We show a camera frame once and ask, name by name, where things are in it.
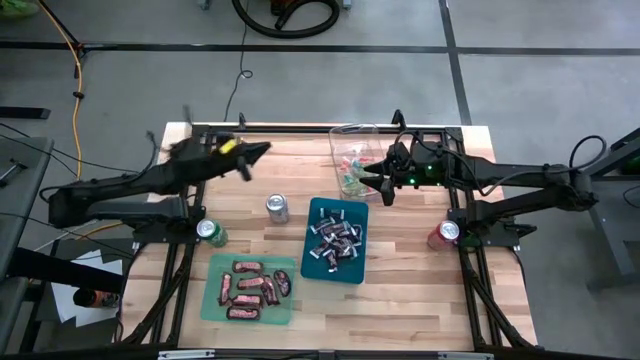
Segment orange and black bottle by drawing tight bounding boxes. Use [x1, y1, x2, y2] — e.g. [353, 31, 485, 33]
[72, 288, 121, 310]

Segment black flat floor bar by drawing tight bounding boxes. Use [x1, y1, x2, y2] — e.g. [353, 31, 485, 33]
[0, 106, 51, 121]

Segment dark teal plastic bin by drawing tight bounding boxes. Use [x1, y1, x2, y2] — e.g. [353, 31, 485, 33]
[299, 196, 370, 285]

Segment light green plastic bin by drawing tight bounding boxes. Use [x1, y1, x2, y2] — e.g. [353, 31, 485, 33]
[199, 253, 298, 326]

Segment black table leg beam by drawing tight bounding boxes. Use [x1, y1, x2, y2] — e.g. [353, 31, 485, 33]
[7, 247, 125, 295]

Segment silver metal bracket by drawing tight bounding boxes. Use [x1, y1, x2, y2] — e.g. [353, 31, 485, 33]
[157, 349, 216, 360]
[437, 351, 496, 360]

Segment grey side table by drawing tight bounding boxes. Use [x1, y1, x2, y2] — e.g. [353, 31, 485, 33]
[0, 134, 55, 351]

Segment green soda can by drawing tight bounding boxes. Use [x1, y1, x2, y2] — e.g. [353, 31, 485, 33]
[195, 217, 230, 249]

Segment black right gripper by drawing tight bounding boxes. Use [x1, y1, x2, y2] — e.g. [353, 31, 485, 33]
[358, 142, 449, 207]

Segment clear plastic container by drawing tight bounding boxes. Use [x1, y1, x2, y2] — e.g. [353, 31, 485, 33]
[328, 123, 396, 202]

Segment thin black floor cable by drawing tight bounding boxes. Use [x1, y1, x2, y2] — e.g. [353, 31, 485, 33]
[222, 0, 255, 124]

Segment black vacuum hose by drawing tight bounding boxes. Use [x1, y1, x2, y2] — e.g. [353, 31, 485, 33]
[230, 0, 342, 40]

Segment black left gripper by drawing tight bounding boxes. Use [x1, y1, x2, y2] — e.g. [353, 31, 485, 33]
[192, 133, 272, 182]

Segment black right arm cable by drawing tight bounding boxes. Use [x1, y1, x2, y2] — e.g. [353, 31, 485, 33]
[479, 133, 608, 197]

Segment white floor cable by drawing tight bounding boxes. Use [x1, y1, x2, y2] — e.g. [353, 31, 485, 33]
[34, 219, 101, 251]

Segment yellow extension cord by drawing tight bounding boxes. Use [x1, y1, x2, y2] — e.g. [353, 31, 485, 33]
[37, 0, 126, 241]

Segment black tripod leg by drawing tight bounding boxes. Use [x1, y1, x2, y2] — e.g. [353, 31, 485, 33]
[37, 0, 104, 56]

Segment black aluminium table frame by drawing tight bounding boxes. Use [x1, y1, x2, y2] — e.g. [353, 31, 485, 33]
[113, 122, 540, 360]

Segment grey metal stand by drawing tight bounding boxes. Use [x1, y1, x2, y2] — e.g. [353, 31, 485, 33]
[559, 127, 640, 291]

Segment person's foot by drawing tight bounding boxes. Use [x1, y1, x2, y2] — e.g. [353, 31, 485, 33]
[0, 0, 40, 20]

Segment metal hand tool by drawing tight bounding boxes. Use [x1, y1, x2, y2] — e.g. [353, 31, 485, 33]
[0, 158, 29, 189]

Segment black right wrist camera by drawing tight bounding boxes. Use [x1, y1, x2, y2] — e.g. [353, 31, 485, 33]
[392, 142, 414, 164]

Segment red soda can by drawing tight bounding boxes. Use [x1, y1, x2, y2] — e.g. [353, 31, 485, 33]
[427, 219, 461, 251]

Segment silver soda can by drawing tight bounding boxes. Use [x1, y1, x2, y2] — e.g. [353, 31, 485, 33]
[265, 193, 291, 225]

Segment white paper sheets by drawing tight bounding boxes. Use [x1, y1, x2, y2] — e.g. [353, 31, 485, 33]
[49, 249, 124, 329]

